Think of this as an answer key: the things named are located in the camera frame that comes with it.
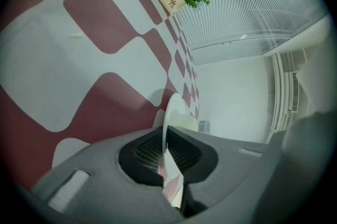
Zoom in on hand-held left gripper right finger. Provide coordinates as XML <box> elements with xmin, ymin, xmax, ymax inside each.
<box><xmin>167</xmin><ymin>125</ymin><xmax>270</xmax><ymax>224</ymax></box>

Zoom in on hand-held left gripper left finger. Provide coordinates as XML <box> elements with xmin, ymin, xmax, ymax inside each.
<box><xmin>33</xmin><ymin>125</ymin><xmax>185</xmax><ymax>224</ymax></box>

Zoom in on white round plate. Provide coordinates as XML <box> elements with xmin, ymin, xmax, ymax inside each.
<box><xmin>157</xmin><ymin>93</ymin><xmax>186</xmax><ymax>179</ymax></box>

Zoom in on round table checkered cloth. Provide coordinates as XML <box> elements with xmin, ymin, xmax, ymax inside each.
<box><xmin>0</xmin><ymin>0</ymin><xmax>202</xmax><ymax>209</ymax></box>

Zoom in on small grey box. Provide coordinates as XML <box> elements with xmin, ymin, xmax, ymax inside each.
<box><xmin>199</xmin><ymin>120</ymin><xmax>212</xmax><ymax>135</ymax></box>

